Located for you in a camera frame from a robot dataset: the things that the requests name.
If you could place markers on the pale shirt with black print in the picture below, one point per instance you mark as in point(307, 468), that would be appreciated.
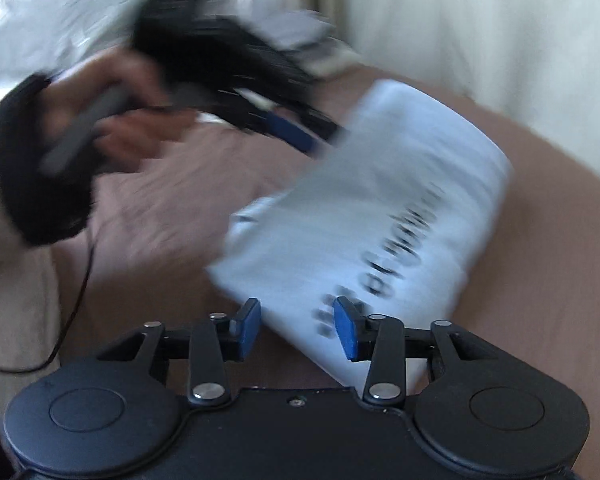
point(380, 185)

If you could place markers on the person's left hand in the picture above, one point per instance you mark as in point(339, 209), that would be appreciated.
point(145, 130)

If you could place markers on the silver patterned quilt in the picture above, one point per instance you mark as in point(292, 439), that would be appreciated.
point(55, 10)

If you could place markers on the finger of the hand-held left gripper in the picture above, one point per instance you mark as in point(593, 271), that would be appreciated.
point(290, 132)
point(305, 90)

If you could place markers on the black wrist cuff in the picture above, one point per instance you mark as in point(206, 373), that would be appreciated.
point(30, 200)

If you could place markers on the cream fleece garment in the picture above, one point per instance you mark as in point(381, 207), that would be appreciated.
point(330, 62)

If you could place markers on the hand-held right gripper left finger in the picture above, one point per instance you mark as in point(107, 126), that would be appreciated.
point(250, 325)

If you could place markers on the grey ribbed sweater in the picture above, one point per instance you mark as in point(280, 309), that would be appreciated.
point(295, 30)

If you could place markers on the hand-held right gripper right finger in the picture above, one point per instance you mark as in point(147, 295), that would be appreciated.
point(345, 327)

